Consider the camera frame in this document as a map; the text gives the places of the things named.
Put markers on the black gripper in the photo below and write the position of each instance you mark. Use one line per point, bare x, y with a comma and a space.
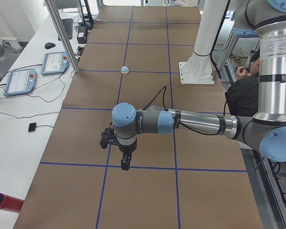
126, 148

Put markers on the blue and cream call bell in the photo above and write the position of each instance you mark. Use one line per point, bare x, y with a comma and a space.
124, 69

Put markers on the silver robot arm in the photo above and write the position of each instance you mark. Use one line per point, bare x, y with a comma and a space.
264, 132

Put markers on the small black square puck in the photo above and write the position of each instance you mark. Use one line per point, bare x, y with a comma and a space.
32, 127

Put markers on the far blue teach pendant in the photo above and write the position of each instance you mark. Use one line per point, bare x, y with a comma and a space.
54, 63

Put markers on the blue teach pendant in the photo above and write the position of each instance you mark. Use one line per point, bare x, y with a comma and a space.
20, 82
54, 63

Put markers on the red cylinder tube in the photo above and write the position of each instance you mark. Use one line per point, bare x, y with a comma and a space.
9, 203

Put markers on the near blue teach pendant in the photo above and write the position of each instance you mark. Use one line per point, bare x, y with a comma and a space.
20, 82

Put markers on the seated person in black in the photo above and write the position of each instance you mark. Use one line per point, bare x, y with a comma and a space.
242, 96

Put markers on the black power adapter box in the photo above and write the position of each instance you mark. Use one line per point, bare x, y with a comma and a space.
82, 34

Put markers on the black computer mouse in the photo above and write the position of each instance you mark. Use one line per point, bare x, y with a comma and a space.
49, 45

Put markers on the black keyboard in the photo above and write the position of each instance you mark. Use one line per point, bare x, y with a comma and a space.
68, 26

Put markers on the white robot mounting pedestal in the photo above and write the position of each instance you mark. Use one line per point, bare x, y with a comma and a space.
198, 69

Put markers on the aluminium frame post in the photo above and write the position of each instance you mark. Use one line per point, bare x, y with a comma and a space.
55, 16

